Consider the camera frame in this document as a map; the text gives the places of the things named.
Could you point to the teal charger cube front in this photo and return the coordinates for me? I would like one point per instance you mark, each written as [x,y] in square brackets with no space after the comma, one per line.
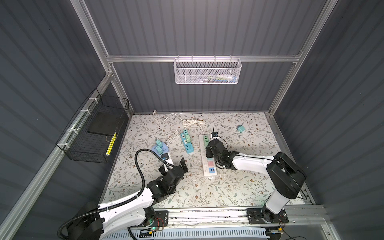
[159,150]

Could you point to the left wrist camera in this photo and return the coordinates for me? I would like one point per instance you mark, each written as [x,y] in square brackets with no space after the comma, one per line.
[167,161]

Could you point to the white multicolour power strip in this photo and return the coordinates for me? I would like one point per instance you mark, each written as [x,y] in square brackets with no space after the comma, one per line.
[209,165]

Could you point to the black wire mesh basket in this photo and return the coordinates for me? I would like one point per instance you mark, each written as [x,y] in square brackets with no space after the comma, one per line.
[78,144]

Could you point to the items in white basket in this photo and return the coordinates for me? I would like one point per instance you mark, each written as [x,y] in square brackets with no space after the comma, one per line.
[220,79]

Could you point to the white wire mesh basket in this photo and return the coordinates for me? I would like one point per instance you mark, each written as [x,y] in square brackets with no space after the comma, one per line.
[188,71]

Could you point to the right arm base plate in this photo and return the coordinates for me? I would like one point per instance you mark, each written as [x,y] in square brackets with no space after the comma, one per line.
[265,216]

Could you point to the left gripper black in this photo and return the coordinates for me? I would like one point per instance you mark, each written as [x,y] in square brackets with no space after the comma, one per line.
[184,169]

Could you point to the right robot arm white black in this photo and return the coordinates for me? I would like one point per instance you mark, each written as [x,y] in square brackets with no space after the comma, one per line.
[287,177]

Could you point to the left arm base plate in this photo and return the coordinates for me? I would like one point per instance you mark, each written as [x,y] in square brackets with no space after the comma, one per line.
[159,219]

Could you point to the yellow striped item in basket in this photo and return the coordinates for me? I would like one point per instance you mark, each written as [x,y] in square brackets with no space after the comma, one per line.
[111,145]

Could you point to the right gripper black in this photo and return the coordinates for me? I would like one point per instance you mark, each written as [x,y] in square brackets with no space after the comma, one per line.
[208,152]

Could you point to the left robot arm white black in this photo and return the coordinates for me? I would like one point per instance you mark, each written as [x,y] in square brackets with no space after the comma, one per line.
[131,211]

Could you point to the light blue square power socket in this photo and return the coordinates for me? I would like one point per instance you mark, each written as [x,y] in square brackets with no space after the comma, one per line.
[165,149]

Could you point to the white slotted cable duct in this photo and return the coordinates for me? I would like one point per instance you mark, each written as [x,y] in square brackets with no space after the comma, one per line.
[236,233]

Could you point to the black pad in basket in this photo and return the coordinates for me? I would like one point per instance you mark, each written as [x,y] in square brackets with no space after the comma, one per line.
[105,124]

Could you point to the teal power strip with USB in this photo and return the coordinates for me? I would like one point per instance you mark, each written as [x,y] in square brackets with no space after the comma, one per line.
[188,146]

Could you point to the teal charger cube top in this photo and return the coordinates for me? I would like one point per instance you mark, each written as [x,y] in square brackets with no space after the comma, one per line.
[241,128]

